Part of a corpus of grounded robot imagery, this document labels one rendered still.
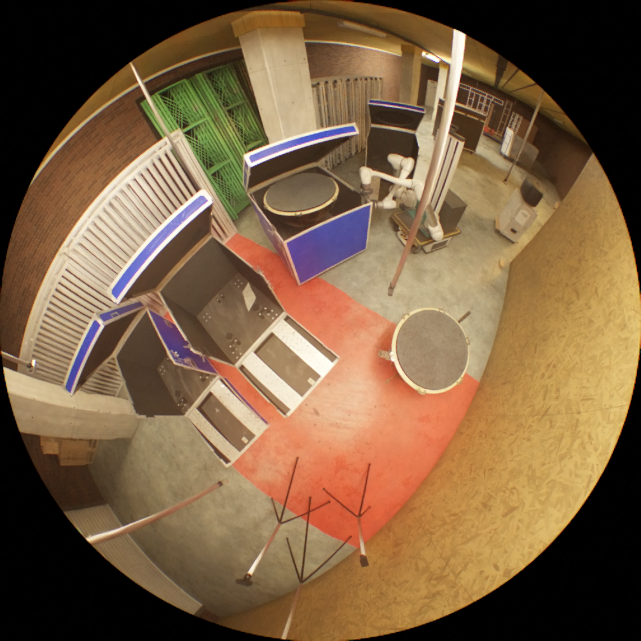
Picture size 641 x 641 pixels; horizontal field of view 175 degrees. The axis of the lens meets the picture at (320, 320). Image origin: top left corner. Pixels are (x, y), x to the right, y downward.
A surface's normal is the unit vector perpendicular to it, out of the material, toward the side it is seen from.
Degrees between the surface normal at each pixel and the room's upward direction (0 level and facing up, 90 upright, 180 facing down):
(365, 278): 0
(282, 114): 90
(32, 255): 90
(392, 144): 90
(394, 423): 0
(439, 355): 0
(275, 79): 90
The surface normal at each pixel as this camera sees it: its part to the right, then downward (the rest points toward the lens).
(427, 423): -0.10, -0.36
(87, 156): 0.80, 0.53
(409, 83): -0.59, 0.77
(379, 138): -0.25, 0.91
